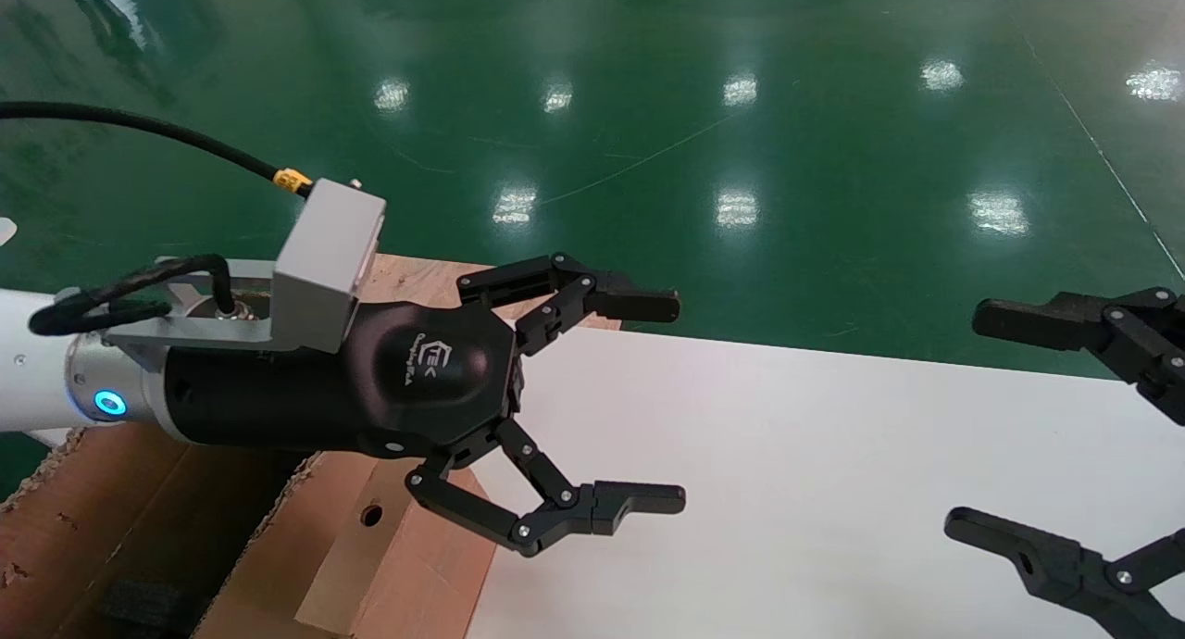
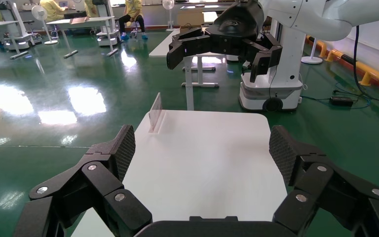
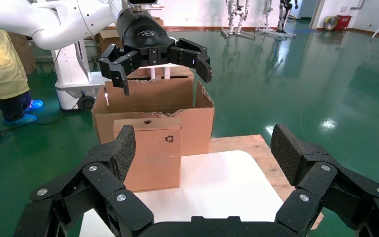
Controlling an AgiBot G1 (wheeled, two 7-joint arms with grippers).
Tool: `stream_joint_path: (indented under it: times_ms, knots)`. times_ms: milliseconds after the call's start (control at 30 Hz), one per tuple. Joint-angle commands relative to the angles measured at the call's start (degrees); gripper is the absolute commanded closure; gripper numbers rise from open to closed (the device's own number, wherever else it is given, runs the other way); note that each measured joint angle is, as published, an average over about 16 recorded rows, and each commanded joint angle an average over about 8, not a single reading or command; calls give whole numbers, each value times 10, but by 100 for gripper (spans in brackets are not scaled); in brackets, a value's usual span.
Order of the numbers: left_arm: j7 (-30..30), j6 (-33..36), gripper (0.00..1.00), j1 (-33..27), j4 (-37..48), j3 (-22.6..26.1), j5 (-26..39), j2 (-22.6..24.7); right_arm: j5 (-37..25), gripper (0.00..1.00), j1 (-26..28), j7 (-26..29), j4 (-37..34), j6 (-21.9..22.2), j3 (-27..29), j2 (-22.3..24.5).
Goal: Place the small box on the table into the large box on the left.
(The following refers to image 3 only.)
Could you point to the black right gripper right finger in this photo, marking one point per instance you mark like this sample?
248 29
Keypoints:
323 193

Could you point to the white humanoid robot on stand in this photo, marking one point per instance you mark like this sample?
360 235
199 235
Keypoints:
237 13

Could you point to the small brown cardboard box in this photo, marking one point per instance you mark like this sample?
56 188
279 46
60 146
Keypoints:
156 157

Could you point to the yellow round fan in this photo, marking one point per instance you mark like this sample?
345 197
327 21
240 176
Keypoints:
330 23

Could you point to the black humanoid robot on stand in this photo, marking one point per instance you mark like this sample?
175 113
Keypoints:
284 16

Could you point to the red bin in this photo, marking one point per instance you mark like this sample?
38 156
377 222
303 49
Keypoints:
343 22

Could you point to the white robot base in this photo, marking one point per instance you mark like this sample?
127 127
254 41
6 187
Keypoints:
68 72

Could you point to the person in yellow gown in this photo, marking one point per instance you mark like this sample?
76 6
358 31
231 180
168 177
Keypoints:
0 65

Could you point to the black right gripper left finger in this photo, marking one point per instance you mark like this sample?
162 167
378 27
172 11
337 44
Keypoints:
88 193

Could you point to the plywood board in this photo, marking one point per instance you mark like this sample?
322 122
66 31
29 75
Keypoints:
251 144

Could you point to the gray metal robot stand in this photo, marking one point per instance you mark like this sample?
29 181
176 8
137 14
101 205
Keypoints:
267 16

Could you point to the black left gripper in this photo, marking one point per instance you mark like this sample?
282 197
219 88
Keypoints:
143 32

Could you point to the large open cardboard box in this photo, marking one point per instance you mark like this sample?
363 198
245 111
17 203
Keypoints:
163 95

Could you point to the gray wall pipe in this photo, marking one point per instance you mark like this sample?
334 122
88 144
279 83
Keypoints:
359 6

